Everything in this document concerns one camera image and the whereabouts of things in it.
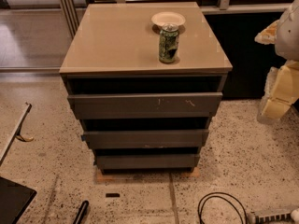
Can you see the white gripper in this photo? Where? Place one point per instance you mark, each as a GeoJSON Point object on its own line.
{"type": "Point", "coordinates": [289, 34]}

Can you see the grey bottom drawer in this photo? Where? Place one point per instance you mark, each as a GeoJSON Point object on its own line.
{"type": "Point", "coordinates": [147, 161]}

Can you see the grey drawer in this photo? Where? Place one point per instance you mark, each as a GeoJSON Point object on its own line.
{"type": "Point", "coordinates": [145, 139]}
{"type": "Point", "coordinates": [143, 106]}
{"type": "Point", "coordinates": [147, 161]}

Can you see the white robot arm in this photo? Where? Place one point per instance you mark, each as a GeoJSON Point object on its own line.
{"type": "Point", "coordinates": [286, 46]}

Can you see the grey top drawer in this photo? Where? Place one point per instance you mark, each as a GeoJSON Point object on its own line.
{"type": "Point", "coordinates": [143, 106]}

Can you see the grey middle drawer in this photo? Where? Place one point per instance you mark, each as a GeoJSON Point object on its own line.
{"type": "Point", "coordinates": [145, 139]}

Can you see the grey drawer cabinet beige top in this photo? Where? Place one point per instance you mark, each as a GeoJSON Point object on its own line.
{"type": "Point", "coordinates": [115, 51]}

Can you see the green soda can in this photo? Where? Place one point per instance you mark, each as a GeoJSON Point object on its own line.
{"type": "Point", "coordinates": [168, 43]}

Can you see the white paper bowl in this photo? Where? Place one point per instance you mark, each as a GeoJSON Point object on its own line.
{"type": "Point", "coordinates": [163, 18]}

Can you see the grey power strip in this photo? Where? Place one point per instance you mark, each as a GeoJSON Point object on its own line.
{"type": "Point", "coordinates": [266, 216]}

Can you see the small black floor marker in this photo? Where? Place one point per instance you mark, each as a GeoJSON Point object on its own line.
{"type": "Point", "coordinates": [112, 195]}

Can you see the grey table edge with leg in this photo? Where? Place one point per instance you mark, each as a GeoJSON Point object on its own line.
{"type": "Point", "coordinates": [15, 132]}

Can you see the black panel corner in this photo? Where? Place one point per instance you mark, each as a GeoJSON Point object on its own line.
{"type": "Point", "coordinates": [14, 199]}

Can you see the black curved handle object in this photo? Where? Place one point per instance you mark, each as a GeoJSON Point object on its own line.
{"type": "Point", "coordinates": [82, 211]}

